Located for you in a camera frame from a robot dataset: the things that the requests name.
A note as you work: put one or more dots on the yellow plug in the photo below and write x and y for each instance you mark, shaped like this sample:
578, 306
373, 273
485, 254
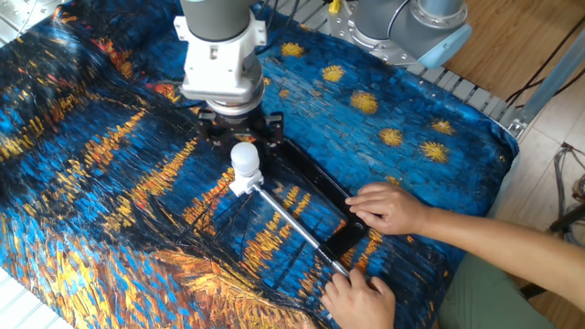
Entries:
334, 5

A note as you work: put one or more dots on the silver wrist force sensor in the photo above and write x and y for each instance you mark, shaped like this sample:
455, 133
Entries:
235, 107

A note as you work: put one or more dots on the person's left hand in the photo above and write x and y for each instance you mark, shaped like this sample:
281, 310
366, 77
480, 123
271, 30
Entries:
361, 304

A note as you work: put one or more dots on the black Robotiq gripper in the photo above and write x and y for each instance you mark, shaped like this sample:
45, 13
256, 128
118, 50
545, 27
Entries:
237, 125

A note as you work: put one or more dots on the starry night painting cloth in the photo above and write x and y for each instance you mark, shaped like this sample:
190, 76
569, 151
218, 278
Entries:
114, 205

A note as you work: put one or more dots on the aluminium frame post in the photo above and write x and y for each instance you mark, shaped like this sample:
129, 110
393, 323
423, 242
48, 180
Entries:
548, 82

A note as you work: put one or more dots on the white lamp socket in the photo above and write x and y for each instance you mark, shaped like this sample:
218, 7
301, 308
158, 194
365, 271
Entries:
246, 184

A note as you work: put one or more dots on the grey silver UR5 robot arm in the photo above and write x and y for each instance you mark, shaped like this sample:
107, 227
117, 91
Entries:
411, 32

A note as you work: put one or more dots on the black stand leg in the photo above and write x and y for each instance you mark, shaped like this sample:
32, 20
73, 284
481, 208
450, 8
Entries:
569, 219

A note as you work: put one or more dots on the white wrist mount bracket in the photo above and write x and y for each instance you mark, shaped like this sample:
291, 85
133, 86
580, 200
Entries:
224, 64

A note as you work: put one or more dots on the person's right forearm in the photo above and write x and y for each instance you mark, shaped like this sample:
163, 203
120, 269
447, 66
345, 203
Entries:
503, 255

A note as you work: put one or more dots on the white light bulb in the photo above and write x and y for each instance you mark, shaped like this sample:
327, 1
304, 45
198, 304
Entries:
245, 157

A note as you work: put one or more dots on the person's right hand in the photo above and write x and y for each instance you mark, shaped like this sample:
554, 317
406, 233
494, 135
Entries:
390, 206

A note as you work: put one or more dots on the green trousers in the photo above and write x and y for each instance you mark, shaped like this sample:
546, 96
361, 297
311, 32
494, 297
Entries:
489, 301

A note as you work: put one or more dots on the black C-clamp with silver screw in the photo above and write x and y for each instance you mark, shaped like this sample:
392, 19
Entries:
320, 183

